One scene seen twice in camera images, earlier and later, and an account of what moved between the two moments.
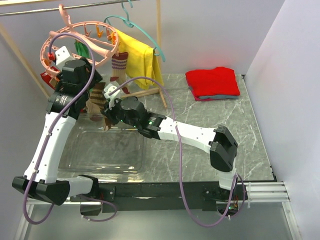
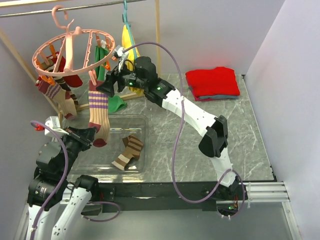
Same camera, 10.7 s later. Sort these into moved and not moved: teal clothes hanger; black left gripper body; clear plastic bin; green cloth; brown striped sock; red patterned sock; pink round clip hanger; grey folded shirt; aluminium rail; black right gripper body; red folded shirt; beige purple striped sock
Moved: brown striped sock; black right gripper body; pink round clip hanger; beige purple striped sock; teal clothes hanger; black left gripper body; red patterned sock; green cloth
Not moved: clear plastic bin; red folded shirt; grey folded shirt; aluminium rail
